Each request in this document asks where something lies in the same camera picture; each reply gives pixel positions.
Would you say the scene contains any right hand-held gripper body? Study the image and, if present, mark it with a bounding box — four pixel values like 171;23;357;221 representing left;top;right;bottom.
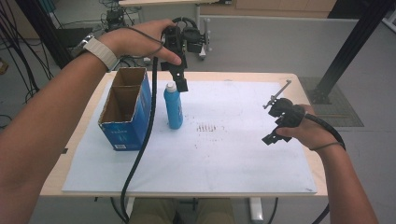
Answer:
262;79;308;129

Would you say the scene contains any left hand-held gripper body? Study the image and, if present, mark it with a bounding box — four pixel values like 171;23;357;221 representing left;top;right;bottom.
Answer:
160;16;213;72

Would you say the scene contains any blue bottle with white cap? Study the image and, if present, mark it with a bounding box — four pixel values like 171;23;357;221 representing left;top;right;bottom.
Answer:
163;81;185;131

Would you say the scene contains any blue cardboard box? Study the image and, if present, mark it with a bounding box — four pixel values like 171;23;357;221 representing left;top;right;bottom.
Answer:
97;66;153;152

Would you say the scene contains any person's right hand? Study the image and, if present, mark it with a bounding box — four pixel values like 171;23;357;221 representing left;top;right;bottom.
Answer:
275;104;344;152

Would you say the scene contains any person's left hand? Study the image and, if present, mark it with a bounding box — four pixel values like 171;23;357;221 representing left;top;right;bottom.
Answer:
98;18;183;67

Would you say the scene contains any grey floor mat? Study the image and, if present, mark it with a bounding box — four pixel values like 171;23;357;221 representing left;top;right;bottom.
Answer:
298;77;364;128

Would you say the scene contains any black device on floor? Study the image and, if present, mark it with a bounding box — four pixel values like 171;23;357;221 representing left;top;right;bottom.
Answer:
105;7;126;33

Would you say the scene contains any white table leg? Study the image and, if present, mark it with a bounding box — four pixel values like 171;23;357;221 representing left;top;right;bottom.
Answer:
248;197;264;223

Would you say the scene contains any black metal stand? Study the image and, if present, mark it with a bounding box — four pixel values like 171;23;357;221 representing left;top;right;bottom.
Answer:
307;0;396;105

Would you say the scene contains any person's right leg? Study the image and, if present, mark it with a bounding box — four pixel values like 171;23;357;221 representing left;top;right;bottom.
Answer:
195;198;236;224

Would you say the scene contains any person's leg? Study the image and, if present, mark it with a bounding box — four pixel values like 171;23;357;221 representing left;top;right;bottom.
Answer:
129;198;180;224
195;198;236;224

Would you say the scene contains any person's left leg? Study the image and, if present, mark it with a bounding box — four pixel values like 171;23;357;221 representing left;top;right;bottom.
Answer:
129;198;180;224

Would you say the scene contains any thin dark left wrist cord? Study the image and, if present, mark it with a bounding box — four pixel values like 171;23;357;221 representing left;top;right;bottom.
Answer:
123;26;164;60

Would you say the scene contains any thin dark wrist cord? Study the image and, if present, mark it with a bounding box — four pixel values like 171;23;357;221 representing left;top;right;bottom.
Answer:
123;26;164;60
310;141;346;152

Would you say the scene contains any thick black right gripper cable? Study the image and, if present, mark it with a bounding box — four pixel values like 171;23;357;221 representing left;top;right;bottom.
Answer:
304;112;347;150

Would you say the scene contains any thick black gripper cable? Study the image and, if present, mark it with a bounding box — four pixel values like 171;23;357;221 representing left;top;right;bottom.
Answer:
304;112;347;150
120;55;160;224

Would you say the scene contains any thin dark right wrist cord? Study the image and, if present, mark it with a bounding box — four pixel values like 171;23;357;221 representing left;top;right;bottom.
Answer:
310;141;346;152

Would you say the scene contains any thick black left gripper cable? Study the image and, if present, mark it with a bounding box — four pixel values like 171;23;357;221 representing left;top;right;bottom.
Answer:
120;55;160;224

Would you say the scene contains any white strap wristwatch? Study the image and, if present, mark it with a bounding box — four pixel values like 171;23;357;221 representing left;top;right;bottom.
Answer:
70;32;120;72

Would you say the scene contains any black post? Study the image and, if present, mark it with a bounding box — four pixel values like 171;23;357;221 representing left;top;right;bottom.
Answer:
15;0;73;69

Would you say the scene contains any bundle of black cables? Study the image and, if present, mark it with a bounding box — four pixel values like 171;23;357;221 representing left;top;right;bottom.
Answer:
0;0;54;104

